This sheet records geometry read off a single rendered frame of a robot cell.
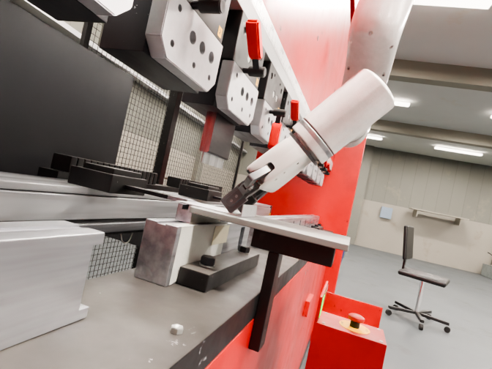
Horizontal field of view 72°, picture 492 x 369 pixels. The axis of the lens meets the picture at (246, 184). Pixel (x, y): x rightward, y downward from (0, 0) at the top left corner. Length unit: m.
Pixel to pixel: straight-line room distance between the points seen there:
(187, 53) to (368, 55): 0.34
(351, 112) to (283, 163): 0.14
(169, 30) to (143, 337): 0.33
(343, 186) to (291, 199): 0.42
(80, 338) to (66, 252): 0.08
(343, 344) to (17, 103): 0.93
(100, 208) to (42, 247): 0.45
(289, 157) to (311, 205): 2.22
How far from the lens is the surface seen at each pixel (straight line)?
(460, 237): 13.08
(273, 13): 0.79
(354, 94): 0.59
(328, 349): 0.88
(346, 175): 2.78
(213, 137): 0.63
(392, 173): 12.62
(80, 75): 1.08
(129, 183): 0.76
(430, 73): 5.91
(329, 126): 0.57
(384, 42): 0.65
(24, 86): 0.98
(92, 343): 0.38
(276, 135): 0.79
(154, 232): 0.56
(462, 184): 13.13
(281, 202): 2.82
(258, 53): 0.60
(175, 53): 0.44
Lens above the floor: 1.05
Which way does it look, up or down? 1 degrees up
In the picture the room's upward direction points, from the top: 12 degrees clockwise
